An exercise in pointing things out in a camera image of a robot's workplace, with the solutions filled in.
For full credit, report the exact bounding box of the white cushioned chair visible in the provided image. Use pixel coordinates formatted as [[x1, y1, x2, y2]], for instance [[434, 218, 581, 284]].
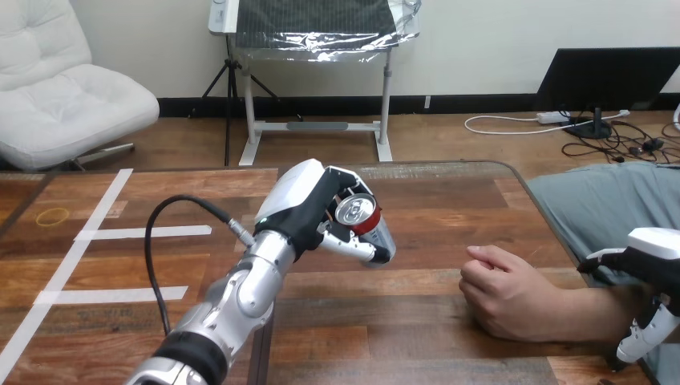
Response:
[[0, 0, 160, 172]]

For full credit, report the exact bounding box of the tangle of cables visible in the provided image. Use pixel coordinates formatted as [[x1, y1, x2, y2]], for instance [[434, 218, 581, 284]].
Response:
[[463, 108, 680, 164]]

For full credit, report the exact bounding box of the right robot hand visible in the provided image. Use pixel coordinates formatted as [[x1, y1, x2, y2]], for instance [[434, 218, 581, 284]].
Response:
[[577, 228, 680, 372]]

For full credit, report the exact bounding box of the dark screen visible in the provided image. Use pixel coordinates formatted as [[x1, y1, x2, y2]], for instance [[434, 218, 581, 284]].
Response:
[[534, 47, 680, 140]]

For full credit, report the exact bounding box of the person's body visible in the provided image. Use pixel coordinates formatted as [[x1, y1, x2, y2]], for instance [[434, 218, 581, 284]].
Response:
[[525, 161, 680, 288]]

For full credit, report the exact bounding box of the black tripod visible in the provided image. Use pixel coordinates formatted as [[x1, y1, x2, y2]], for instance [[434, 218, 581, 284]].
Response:
[[200, 35, 279, 168]]

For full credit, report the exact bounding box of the person's forearm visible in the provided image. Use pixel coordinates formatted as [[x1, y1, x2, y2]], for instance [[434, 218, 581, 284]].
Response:
[[561, 282, 680, 344]]

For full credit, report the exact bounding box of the person's hand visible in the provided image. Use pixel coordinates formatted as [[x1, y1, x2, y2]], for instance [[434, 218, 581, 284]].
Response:
[[459, 245, 565, 342]]

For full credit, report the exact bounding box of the white desk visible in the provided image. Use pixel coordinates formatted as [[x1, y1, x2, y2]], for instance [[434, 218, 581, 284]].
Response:
[[208, 0, 395, 168]]

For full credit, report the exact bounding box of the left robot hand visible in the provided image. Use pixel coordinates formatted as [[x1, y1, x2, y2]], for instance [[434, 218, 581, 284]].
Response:
[[253, 158, 393, 265]]

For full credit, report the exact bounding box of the black cable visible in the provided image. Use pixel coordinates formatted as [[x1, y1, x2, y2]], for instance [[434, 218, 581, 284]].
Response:
[[144, 194, 257, 337]]

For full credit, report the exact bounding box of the foil sheet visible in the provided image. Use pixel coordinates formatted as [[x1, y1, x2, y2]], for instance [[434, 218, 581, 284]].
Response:
[[233, 0, 422, 63]]

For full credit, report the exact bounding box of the white power strip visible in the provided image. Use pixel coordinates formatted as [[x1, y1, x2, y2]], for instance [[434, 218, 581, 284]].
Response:
[[536, 110, 572, 125]]

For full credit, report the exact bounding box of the red and white drink can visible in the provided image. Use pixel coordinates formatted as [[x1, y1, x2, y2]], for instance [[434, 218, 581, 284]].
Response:
[[334, 193, 398, 269]]

